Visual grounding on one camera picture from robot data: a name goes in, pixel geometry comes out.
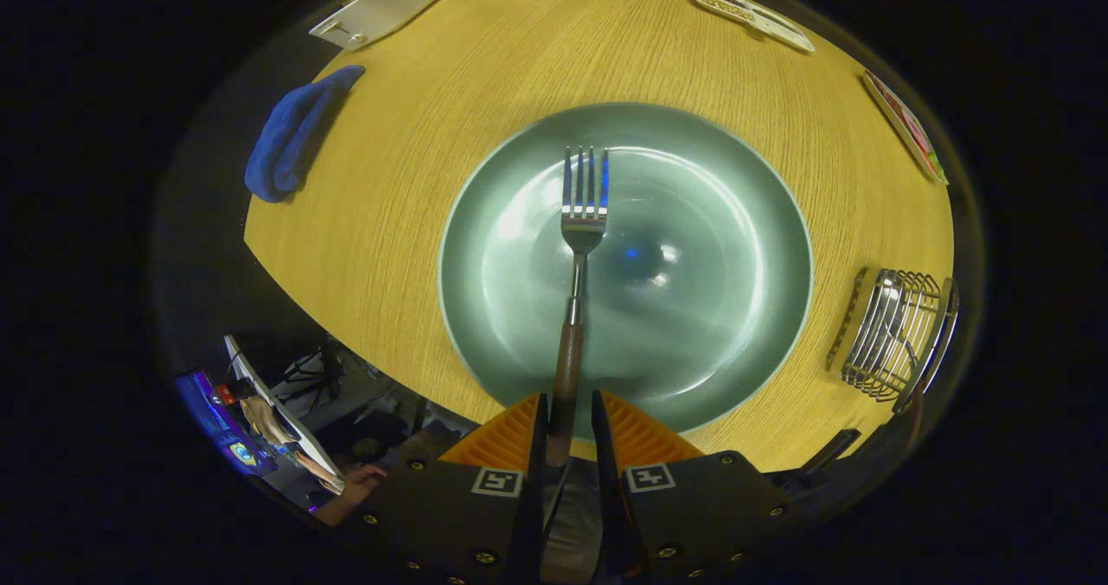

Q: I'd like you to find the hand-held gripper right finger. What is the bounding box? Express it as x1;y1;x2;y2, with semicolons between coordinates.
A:
591;389;806;585

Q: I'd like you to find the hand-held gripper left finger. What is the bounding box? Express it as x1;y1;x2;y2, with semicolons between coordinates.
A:
355;392;551;585

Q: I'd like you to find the wooden-handled fork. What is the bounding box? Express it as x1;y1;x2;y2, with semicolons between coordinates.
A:
545;145;609;469

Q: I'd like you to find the person's grey clothing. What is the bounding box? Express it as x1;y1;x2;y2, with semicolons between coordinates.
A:
541;460;607;585

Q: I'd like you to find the green plate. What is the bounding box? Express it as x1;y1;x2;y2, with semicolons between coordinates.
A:
438;102;815;441

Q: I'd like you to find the black stand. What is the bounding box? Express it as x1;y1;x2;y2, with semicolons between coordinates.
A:
277;343;347;404

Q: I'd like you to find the white board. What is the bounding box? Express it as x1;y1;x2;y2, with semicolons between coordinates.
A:
223;334;345;482

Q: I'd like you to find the colourful monitor screen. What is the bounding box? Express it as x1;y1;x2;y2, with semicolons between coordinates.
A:
176;370;278;478

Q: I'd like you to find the blue cloth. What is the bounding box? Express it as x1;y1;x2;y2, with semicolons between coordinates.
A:
244;65;366;203

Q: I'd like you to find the white plate with food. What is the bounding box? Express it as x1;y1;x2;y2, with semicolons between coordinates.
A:
862;69;950;186

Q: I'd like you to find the white divided tray with beans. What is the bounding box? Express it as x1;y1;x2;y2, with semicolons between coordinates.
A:
689;0;815;54

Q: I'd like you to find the white toaster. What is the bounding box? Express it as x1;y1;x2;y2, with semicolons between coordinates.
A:
308;0;454;52

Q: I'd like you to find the black table bracket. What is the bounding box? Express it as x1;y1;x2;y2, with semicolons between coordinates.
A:
796;429;862;478

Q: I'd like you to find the metal wire basket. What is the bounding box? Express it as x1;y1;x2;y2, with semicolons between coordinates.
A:
825;267;960;415

